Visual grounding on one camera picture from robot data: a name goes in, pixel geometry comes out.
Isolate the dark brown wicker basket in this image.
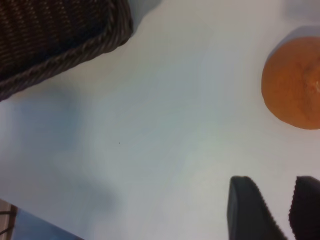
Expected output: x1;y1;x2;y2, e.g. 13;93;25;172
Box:
0;0;134;102

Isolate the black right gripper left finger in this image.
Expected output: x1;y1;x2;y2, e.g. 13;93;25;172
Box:
226;175;287;240

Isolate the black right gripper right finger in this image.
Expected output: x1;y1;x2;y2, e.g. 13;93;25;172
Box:
288;175;320;240

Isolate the orange fruit with knobbly top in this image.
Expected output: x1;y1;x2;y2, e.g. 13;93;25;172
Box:
261;36;320;130

